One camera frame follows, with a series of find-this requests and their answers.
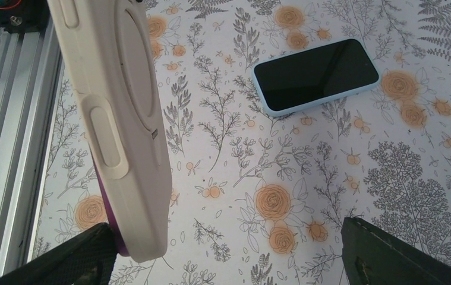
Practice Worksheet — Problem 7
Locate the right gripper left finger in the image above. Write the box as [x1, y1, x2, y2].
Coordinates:
[0, 223, 118, 285]

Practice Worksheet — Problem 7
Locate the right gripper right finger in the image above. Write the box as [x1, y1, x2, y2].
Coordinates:
[341, 217, 451, 284]

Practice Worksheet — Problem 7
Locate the phone in blue case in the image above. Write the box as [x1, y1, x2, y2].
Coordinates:
[252, 37, 381, 117]

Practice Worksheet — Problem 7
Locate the floral patterned table mat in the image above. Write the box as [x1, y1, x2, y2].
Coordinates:
[32, 0, 451, 285]

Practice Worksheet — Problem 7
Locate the aluminium rail base frame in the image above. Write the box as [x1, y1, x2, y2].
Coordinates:
[0, 1, 61, 277]

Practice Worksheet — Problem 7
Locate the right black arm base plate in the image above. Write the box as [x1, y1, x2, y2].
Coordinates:
[0, 0, 50, 34]

